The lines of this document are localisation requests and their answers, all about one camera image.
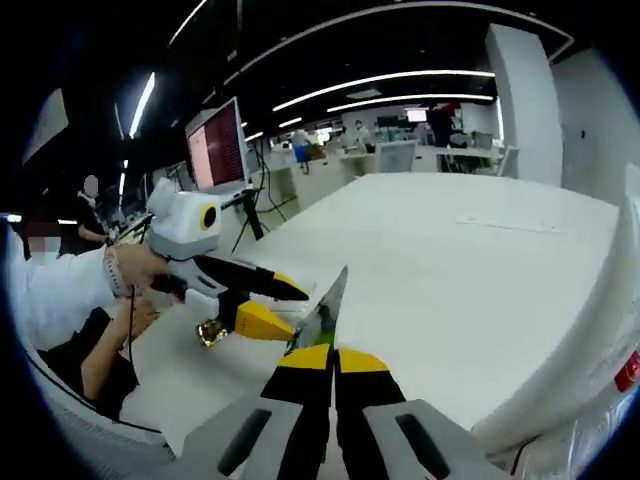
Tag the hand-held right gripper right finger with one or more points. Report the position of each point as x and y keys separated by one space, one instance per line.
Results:
x=390 y=435

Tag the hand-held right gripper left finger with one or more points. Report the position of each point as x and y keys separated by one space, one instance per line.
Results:
x=270 y=435

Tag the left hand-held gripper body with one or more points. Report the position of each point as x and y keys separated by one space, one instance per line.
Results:
x=180 y=225

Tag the gold foil skincare sachet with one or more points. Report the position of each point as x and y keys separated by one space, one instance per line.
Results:
x=210 y=334

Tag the green foil skincare sachet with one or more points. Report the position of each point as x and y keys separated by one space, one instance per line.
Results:
x=322 y=315

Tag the large white skincare tube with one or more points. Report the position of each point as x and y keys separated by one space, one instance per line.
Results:
x=550 y=325

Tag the person's left hand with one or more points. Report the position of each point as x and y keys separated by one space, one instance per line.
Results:
x=142 y=265

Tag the beaded wrist band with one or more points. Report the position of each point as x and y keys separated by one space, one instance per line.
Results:
x=114 y=272

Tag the monitor with red screen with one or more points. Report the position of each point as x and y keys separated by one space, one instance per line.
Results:
x=220 y=150

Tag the white office chair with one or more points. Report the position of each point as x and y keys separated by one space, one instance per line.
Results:
x=509 y=161
x=396 y=157

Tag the black frame side desk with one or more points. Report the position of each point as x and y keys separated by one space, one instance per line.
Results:
x=247 y=210

